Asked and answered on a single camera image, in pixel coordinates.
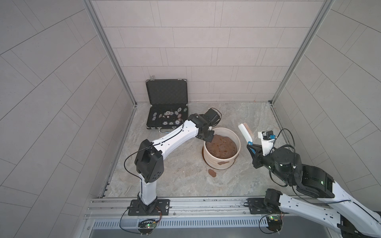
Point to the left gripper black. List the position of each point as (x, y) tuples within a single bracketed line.
[(206, 135)]

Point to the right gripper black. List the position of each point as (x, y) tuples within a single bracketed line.
[(257, 152)]

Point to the white blue scrub brush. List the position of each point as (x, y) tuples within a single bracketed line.
[(248, 135)]

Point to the white ceramic pot with soil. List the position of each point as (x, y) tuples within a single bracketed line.
[(224, 149)]

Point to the black poker chip case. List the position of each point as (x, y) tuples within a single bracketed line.
[(168, 99)]

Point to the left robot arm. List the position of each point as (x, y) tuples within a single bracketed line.
[(150, 157)]

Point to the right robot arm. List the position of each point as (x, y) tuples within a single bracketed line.
[(336, 209)]

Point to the brown mud piece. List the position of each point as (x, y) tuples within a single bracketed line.
[(212, 173)]

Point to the right circuit board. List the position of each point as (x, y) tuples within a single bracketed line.
[(274, 223)]

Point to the circuit board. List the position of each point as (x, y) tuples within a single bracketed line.
[(147, 226), (274, 223)]

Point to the left circuit board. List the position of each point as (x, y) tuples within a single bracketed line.
[(147, 226)]

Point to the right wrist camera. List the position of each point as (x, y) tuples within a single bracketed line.
[(267, 141)]

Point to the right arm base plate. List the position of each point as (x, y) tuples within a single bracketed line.
[(259, 206)]

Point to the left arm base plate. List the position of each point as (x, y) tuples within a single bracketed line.
[(156, 208)]

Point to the aluminium front rail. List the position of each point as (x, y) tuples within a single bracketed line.
[(183, 207)]

